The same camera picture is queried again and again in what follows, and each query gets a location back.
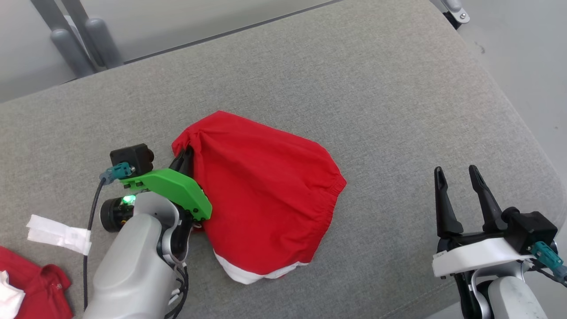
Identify grey frame leg with caster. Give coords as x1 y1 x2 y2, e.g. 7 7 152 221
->
432 0 471 25

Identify red shorts with white stripes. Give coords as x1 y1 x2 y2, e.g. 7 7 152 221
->
172 111 347 285

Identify grey metal frame leg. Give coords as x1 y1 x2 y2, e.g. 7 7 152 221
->
30 0 96 79
60 0 124 69

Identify black left camera cable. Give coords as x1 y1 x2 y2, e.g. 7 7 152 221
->
83 177 107 311

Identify red and white garment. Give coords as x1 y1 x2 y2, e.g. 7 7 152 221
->
0 246 74 319

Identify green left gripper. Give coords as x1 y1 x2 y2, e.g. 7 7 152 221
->
119 147 213 222

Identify white cloth strip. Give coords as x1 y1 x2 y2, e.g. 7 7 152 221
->
26 214 92 256

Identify teal left camera connector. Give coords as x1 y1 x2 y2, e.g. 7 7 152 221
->
100 163 136 185

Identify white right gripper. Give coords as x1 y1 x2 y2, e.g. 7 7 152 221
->
432 165 536 280

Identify teal camera connector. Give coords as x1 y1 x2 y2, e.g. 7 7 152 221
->
529 241 567 280
100 163 136 185

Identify teal right camera connector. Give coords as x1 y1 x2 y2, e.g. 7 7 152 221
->
529 241 567 280

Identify black left arm cable bundle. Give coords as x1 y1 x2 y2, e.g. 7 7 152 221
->
165 261 190 319

